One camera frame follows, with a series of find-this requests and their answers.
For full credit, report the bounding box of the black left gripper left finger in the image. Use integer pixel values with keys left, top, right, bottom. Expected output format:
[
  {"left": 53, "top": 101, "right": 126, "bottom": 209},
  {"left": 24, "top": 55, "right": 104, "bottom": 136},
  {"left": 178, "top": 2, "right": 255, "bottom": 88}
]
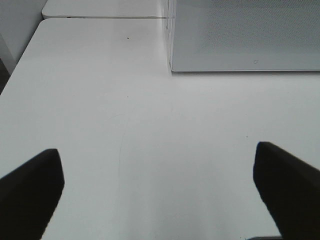
[{"left": 0, "top": 148, "right": 65, "bottom": 240}]

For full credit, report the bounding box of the white microwave door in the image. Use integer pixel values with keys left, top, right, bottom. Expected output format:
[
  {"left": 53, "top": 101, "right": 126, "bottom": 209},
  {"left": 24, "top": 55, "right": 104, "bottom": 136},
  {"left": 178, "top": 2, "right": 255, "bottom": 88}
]
[{"left": 167, "top": 0, "right": 320, "bottom": 72}]

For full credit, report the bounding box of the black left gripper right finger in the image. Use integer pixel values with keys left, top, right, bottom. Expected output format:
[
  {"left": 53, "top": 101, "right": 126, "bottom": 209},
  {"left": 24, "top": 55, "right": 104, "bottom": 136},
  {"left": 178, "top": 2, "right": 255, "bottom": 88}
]
[{"left": 253, "top": 141, "right": 320, "bottom": 240}]

